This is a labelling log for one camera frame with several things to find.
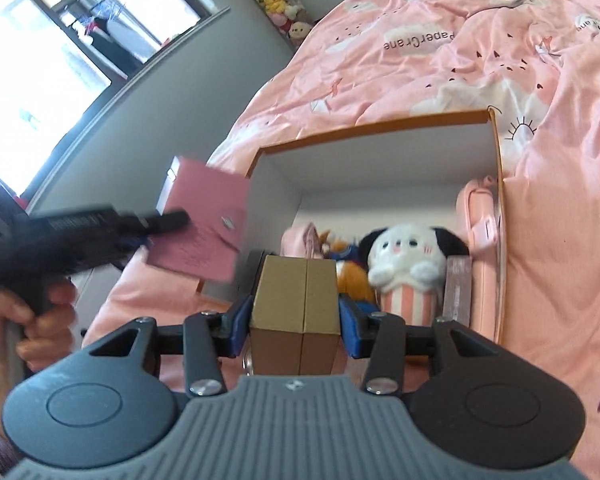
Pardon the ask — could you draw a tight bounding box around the pink pouch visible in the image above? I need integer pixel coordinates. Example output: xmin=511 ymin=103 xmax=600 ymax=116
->
xmin=280 ymin=222 xmax=332 ymax=261

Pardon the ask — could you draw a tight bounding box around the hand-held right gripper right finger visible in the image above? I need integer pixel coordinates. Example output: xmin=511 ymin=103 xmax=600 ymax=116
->
xmin=338 ymin=294 xmax=496 ymax=393

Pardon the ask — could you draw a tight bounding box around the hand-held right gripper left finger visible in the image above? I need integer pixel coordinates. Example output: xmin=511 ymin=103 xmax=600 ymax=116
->
xmin=82 ymin=296 xmax=255 ymax=395

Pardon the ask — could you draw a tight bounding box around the pink printed blanket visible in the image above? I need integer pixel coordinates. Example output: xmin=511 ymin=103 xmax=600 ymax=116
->
xmin=80 ymin=0 xmax=600 ymax=480

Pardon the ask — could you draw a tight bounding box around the person's left hand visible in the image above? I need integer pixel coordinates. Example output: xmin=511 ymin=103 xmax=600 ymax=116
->
xmin=0 ymin=280 xmax=79 ymax=374

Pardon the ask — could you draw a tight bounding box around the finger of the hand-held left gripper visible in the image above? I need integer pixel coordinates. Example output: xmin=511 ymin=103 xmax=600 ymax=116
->
xmin=125 ymin=210 xmax=191 ymax=250

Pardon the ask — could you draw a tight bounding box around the pink bag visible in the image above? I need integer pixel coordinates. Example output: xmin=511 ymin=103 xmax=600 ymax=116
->
xmin=457 ymin=176 xmax=504 ymax=342

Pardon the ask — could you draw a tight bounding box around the orange and blue plush toy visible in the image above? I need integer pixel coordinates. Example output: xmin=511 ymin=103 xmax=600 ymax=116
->
xmin=320 ymin=230 xmax=378 ymax=308

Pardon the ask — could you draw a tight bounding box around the white dog plush toy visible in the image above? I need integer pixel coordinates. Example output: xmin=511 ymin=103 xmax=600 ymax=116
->
xmin=367 ymin=225 xmax=471 ymax=330

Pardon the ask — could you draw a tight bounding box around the window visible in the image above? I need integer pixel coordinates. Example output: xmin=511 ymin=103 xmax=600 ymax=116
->
xmin=0 ymin=0 xmax=231 ymax=201

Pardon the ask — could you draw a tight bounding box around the brown cardboard box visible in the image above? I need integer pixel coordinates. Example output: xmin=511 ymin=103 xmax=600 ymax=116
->
xmin=248 ymin=255 xmax=342 ymax=377

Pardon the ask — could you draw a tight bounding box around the orange storage box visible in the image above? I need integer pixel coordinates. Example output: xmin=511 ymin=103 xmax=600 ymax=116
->
xmin=195 ymin=109 xmax=507 ymax=347

